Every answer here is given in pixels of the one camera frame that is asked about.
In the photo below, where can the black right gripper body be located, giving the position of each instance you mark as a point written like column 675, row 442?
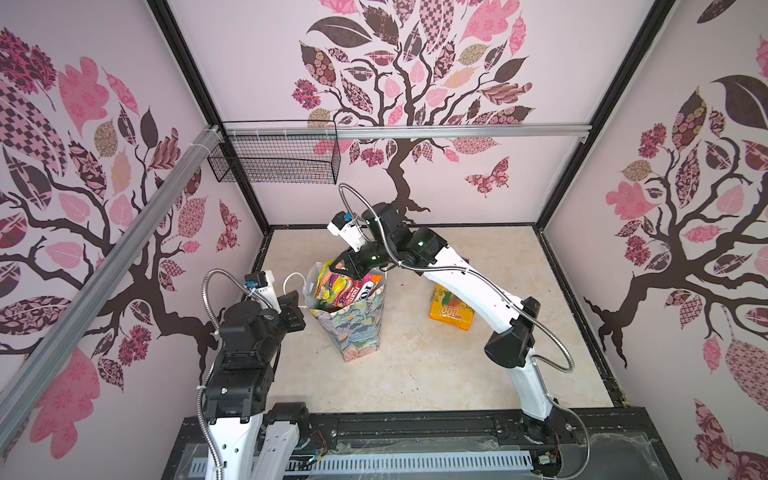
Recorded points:
column 371, row 258

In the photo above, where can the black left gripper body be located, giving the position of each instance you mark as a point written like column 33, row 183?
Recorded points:
column 289, row 319

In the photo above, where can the orange Fox's candy bag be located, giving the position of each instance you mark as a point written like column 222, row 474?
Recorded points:
column 336, row 291

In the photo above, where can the floral white paper bag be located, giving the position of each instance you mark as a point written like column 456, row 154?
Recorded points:
column 355, row 330

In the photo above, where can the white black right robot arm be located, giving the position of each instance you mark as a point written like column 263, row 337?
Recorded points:
column 519, row 342

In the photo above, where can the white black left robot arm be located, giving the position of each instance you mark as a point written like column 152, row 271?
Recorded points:
column 245, row 438

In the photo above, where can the yellow snack bag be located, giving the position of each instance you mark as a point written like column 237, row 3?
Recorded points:
column 448, row 308

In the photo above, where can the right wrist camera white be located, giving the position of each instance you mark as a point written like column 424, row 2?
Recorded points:
column 344, row 226

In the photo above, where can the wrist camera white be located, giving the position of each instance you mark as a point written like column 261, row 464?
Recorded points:
column 260, row 287
column 344, row 226

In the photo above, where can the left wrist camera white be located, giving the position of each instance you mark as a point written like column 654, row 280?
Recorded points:
column 260, row 287

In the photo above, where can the black wire basket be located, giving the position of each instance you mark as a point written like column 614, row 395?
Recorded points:
column 278, row 151

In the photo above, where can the white slotted cable duct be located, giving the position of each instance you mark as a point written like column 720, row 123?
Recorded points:
column 407, row 463

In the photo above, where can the aluminium rail back wall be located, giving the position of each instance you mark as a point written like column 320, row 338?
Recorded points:
column 409, row 132

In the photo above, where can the aluminium rail wall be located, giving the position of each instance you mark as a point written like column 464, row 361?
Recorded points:
column 28, row 384
column 409, row 132

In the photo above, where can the aluminium rail left wall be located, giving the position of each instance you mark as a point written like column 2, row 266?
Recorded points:
column 28, row 384

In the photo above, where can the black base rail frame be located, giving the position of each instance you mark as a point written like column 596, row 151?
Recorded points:
column 590, row 443

